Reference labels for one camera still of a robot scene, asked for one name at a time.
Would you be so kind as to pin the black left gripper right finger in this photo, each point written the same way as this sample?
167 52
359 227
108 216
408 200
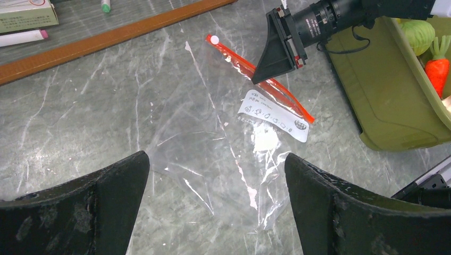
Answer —
334 216

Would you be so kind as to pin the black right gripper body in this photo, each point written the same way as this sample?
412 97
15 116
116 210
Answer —
316 24

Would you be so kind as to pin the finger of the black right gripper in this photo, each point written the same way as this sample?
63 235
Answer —
276 58

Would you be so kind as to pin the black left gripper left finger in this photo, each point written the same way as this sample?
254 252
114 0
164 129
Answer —
92 214

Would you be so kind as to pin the clear zip bag orange zipper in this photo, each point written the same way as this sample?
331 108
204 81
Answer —
224 140

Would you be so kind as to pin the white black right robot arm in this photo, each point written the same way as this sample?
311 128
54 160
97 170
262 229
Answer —
440 8

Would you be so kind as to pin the olive green plastic bin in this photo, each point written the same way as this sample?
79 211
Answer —
392 98

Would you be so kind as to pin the green toy cabbage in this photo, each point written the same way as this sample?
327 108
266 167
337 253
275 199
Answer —
419 34

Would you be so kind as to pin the orange toy carrot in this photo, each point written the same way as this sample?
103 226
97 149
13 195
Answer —
437 69

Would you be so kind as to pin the white toy mushroom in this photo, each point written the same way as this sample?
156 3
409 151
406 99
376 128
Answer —
447 103

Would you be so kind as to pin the wooden three-tier shelf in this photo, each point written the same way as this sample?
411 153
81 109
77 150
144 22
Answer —
54 57

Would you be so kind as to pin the green capped white marker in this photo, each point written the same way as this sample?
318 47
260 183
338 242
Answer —
106 6

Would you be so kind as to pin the pink capped white marker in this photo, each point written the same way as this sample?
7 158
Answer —
23 37

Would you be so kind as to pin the green white box bottom shelf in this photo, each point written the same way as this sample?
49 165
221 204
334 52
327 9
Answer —
19 15

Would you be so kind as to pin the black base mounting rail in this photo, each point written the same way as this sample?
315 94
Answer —
430 189

